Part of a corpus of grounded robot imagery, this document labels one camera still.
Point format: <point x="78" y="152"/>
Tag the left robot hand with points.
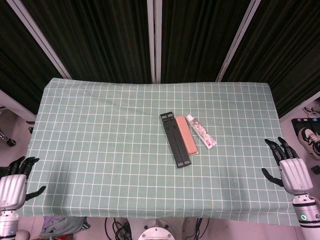
<point x="12" y="185"/>

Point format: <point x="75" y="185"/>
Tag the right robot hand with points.
<point x="295" y="175"/>

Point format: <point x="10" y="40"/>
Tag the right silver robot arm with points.
<point x="306" y="210"/>

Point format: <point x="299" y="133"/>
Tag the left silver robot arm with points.
<point x="7" y="222"/>

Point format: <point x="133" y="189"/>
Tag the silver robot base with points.
<point x="156" y="232"/>

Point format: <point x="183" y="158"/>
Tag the black and white sneaker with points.
<point x="310" y="142"/>

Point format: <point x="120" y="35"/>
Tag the pale patterned cloth bundle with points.
<point x="60" y="226"/>

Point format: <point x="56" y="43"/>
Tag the white floral tube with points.
<point x="201" y="133"/>

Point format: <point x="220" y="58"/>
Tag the pink rectangular case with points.
<point x="186" y="135"/>

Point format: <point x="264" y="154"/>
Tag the black flat tray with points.
<point x="175" y="140"/>

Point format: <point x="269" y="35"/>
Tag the green checkered tablecloth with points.
<point x="140" y="150"/>

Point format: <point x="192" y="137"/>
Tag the black curtain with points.
<point x="200" y="37"/>

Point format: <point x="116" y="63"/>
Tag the white partition frame post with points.
<point x="41" y="37"/>
<point x="154" y="41"/>
<point x="237" y="41"/>

